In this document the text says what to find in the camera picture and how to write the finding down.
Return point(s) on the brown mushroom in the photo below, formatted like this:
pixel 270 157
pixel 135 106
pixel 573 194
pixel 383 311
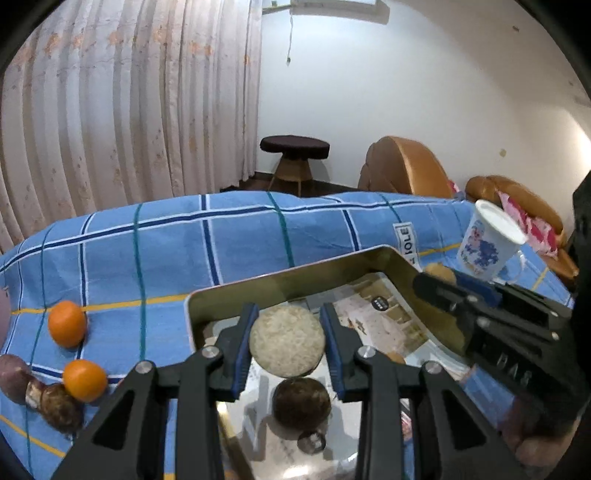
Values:
pixel 14 376

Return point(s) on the floral beige curtain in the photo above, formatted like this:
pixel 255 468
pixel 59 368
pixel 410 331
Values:
pixel 115 115

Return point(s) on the pink floral cloth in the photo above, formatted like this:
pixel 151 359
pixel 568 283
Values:
pixel 538 230

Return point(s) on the printed paper sheet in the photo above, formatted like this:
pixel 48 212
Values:
pixel 369 314

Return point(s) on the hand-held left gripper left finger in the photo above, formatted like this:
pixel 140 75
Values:
pixel 244 353

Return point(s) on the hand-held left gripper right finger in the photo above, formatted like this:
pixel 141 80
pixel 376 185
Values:
pixel 333 353

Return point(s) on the large orange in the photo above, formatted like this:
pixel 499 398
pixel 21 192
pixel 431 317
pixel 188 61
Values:
pixel 84 381

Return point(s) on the person's right hand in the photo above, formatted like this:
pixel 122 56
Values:
pixel 531 443

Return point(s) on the white air conditioner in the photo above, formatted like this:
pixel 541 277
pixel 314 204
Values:
pixel 341 11

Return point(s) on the white cup blue flower print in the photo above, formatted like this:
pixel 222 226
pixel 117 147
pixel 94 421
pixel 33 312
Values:
pixel 480 244

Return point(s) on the round dark wicker stool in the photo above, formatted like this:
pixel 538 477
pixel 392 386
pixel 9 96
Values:
pixel 295 145

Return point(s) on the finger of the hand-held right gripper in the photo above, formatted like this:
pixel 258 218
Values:
pixel 480 288
pixel 443 297

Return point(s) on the blue plaid blanket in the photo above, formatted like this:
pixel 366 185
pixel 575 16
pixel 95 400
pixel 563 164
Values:
pixel 184 249

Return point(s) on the pink metal tin box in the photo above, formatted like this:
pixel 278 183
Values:
pixel 258 290

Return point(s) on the tan leather sofa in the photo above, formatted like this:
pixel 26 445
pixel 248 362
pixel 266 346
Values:
pixel 517 194

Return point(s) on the round beige rice cake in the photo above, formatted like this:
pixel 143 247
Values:
pixel 286 339

